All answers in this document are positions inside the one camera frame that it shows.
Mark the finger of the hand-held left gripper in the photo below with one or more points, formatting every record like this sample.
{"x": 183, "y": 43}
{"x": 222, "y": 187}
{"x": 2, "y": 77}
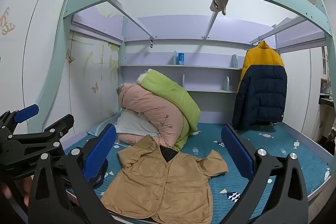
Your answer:
{"x": 56, "y": 125}
{"x": 26, "y": 112}

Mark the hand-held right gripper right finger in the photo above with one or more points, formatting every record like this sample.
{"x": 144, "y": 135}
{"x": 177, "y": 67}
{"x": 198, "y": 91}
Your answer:
{"x": 237, "y": 148}

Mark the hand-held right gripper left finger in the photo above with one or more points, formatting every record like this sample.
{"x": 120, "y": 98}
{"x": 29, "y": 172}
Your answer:
{"x": 101, "y": 153}

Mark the tan jacket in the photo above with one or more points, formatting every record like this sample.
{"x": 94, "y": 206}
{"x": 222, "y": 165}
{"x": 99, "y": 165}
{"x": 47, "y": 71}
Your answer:
{"x": 162, "y": 187}

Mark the person's left hand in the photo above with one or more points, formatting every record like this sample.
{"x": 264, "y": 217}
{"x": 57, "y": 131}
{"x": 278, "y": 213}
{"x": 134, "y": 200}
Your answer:
{"x": 8, "y": 191}

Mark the light blue striped pillow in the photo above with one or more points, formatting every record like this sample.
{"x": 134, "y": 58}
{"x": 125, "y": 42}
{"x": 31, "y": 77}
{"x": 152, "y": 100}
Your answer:
{"x": 97, "y": 130}

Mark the white pillow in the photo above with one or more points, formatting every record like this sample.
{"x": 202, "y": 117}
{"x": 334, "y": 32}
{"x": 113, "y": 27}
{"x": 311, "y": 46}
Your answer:
{"x": 134, "y": 124}

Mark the blue printed bed mat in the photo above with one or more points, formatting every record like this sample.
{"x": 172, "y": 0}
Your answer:
{"x": 288, "y": 145}

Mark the floral print closet doors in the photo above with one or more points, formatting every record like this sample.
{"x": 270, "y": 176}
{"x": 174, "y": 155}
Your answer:
{"x": 92, "y": 77}

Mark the yellow and navy puffer jacket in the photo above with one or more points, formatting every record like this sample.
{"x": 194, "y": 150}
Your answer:
{"x": 262, "y": 87}

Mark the pink quilt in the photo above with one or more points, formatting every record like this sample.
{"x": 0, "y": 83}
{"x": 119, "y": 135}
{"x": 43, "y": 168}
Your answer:
{"x": 149, "y": 106}

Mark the white butterfly wardrobe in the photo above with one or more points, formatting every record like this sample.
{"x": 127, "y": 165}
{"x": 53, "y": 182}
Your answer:
{"x": 39, "y": 43}

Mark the white blanket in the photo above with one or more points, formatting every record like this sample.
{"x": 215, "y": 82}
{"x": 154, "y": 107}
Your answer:
{"x": 141, "y": 78}

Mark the green quilt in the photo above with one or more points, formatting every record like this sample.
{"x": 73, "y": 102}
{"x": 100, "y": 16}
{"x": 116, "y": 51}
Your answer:
{"x": 170, "y": 90}

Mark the plain white wardrobe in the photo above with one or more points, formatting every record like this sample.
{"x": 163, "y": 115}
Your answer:
{"x": 299, "y": 82}

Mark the small blue box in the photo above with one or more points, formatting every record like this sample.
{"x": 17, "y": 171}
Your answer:
{"x": 182, "y": 58}

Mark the black hanging tag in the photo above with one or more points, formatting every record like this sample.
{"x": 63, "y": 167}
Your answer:
{"x": 151, "y": 43}

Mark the lilac wall shelf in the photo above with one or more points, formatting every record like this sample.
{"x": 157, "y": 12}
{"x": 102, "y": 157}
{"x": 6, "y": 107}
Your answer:
{"x": 204, "y": 67}

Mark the picture frame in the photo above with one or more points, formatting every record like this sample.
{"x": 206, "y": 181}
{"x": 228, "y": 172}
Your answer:
{"x": 324, "y": 86}

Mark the beige cloth on rail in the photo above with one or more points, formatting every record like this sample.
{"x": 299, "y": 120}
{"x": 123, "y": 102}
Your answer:
{"x": 219, "y": 3}

